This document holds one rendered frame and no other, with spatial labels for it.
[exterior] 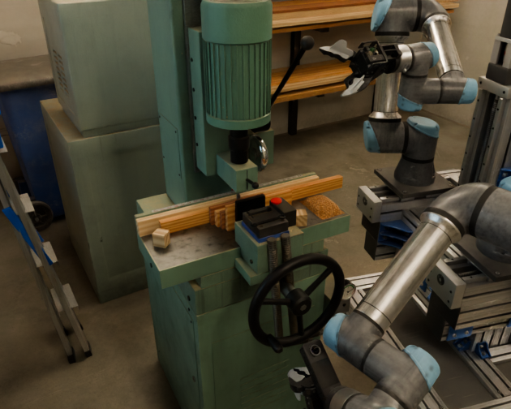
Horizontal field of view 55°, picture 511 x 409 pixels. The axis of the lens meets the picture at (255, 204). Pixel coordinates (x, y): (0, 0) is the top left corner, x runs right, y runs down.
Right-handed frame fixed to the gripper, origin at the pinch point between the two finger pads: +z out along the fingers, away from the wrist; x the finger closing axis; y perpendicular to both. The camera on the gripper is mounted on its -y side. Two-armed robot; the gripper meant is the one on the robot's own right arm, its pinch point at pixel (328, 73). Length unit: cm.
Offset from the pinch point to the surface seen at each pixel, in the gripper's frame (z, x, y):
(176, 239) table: 44, 24, -34
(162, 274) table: 52, 34, -28
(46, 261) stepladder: 78, 1, -102
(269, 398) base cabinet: 20, 76, -76
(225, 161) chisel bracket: 25.4, 7.5, -26.2
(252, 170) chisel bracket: 20.5, 13.6, -22.0
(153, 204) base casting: 39, 1, -68
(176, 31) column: 31.9, -26.5, -10.8
